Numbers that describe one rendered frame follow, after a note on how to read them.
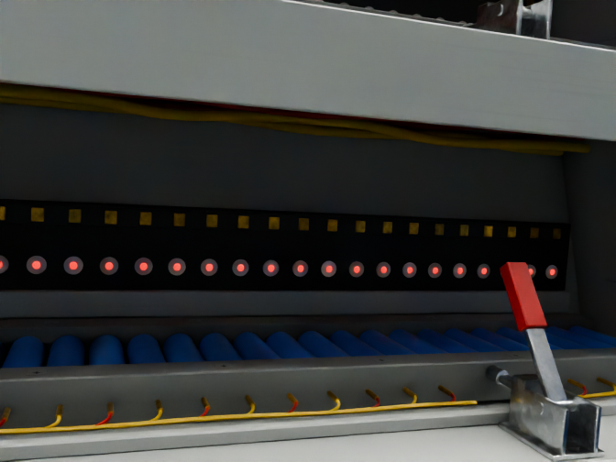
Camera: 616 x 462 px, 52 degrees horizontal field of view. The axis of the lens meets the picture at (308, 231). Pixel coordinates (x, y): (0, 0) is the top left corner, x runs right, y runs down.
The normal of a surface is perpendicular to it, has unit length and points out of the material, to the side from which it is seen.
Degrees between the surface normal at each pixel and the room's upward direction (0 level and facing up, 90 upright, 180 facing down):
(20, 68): 107
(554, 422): 90
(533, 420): 90
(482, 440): 16
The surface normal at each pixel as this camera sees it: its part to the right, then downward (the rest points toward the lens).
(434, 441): 0.06, -1.00
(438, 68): 0.31, 0.09
